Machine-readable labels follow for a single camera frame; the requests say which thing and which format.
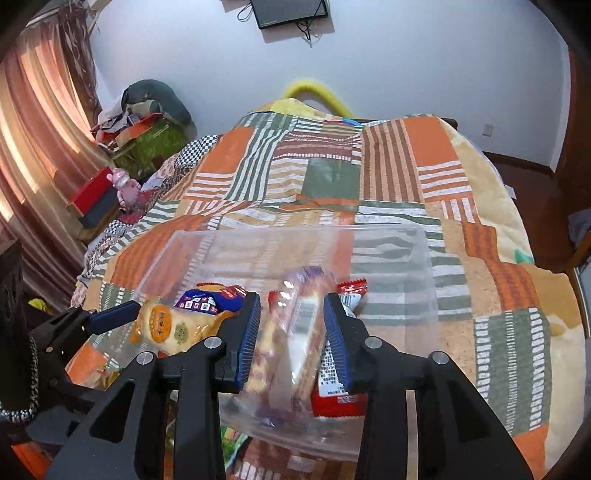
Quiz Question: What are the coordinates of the yellow snack packet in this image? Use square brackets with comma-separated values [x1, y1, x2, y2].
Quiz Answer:
[130, 297, 237, 357]

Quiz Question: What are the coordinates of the red snack packet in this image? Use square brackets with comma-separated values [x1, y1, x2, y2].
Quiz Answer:
[308, 277, 370, 419]

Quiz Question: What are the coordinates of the clear bread packet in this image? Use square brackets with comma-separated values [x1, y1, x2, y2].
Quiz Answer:
[240, 266, 339, 428]

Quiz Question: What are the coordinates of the clear plastic storage box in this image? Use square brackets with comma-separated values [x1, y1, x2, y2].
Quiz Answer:
[133, 224, 440, 464]

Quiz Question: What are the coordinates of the red black box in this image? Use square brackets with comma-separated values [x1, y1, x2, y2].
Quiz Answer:
[66, 166, 124, 232]

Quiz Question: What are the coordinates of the patchwork striped blanket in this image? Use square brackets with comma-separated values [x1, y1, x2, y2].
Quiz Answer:
[65, 99, 587, 480]

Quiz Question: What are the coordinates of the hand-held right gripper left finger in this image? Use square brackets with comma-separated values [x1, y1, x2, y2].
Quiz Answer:
[44, 292, 261, 480]

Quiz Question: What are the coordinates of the green snack packet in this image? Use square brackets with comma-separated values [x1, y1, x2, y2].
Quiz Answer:
[165, 399, 252, 480]

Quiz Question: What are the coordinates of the green cardboard box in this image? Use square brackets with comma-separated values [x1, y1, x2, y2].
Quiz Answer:
[111, 116, 189, 182]

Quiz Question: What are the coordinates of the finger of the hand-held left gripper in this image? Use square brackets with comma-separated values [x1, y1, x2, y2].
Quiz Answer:
[30, 301, 142, 354]

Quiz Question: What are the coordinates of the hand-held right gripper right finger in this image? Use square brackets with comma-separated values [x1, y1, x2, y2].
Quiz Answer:
[322, 292, 523, 480]

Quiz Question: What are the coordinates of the yellow foam tube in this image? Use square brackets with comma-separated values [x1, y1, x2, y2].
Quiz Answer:
[283, 80, 355, 119]

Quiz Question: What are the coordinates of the pink plush toy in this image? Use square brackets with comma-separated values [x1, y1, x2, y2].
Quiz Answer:
[107, 167, 142, 209]

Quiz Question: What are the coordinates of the blue snack packet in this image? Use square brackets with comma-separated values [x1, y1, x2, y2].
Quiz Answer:
[174, 283, 248, 317]

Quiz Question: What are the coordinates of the grey green cushion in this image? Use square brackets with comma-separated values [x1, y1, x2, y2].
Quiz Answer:
[121, 79, 193, 126]

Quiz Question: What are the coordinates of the orange pink curtain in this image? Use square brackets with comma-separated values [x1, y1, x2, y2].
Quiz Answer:
[0, 7, 117, 317]

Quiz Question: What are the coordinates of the black white braided cord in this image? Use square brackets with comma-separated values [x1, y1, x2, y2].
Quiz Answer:
[0, 335, 43, 423]

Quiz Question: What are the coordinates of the black wall monitor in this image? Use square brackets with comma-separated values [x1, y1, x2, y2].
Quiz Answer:
[249, 0, 330, 31]

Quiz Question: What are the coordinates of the pile of clothes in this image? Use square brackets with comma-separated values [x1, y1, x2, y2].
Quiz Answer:
[90, 99, 162, 148]

